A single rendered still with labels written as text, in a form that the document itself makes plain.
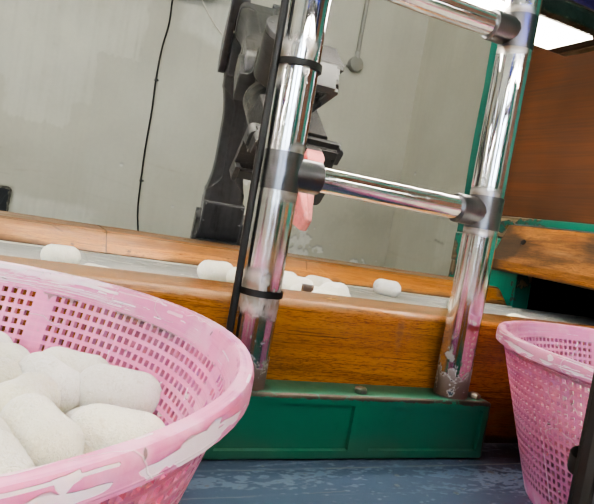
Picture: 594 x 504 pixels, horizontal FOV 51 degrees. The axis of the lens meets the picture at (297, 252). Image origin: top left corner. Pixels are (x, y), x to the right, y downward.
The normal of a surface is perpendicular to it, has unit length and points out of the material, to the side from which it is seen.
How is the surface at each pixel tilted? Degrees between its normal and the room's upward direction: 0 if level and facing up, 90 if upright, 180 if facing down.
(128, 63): 90
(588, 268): 66
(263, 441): 90
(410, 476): 0
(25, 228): 45
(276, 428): 90
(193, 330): 75
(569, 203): 90
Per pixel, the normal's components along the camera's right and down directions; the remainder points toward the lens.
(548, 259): -0.76, -0.50
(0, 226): 0.40, -0.61
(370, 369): 0.40, 0.12
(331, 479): 0.17, -0.98
